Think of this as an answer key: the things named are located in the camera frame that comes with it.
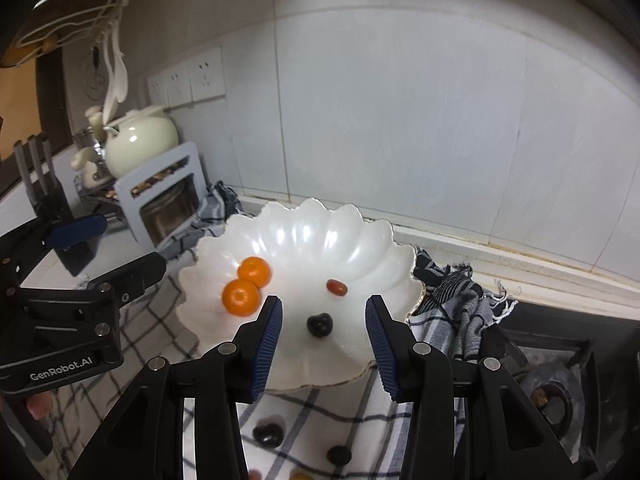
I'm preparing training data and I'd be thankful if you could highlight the large orange mandarin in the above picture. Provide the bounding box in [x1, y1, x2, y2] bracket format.
[221, 278, 262, 318]

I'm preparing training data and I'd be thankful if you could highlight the small orange mandarin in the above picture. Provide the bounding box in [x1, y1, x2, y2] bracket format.
[236, 256, 271, 288]

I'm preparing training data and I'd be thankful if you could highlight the dark cherry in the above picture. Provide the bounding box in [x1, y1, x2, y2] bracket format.
[253, 422, 285, 448]
[306, 312, 334, 339]

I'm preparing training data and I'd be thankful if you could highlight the operator hand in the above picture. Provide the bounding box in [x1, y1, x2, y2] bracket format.
[26, 392, 53, 420]

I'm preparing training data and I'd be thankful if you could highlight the black knife block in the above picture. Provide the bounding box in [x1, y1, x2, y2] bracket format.
[13, 136, 94, 276]

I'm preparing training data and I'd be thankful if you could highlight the steel pot under rack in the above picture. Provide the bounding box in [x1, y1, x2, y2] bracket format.
[140, 177, 200, 247]

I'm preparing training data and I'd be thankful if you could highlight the black gas stove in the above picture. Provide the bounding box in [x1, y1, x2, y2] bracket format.
[488, 302, 639, 479]

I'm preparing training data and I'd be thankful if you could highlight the cream ceramic teapot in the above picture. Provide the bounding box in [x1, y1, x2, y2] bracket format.
[69, 104, 180, 180]

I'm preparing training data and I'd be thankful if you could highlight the black white checked cloth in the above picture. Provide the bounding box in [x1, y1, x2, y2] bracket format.
[39, 183, 517, 479]

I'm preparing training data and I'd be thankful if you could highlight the yellow longan right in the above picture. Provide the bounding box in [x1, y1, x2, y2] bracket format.
[290, 472, 312, 480]

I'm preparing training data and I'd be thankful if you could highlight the white hanging spoon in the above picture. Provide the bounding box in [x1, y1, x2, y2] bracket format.
[102, 14, 129, 124]

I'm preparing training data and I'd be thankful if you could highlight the dark blueberry left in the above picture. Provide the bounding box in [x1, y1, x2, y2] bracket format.
[326, 445, 352, 467]

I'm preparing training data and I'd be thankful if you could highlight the white scalloped ceramic bowl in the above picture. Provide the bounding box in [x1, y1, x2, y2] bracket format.
[176, 198, 425, 392]

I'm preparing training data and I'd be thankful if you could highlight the white rack frame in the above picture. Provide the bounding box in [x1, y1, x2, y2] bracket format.
[114, 142, 207, 252]

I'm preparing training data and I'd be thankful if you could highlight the white wall socket panel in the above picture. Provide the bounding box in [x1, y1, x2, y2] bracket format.
[146, 47, 227, 110]

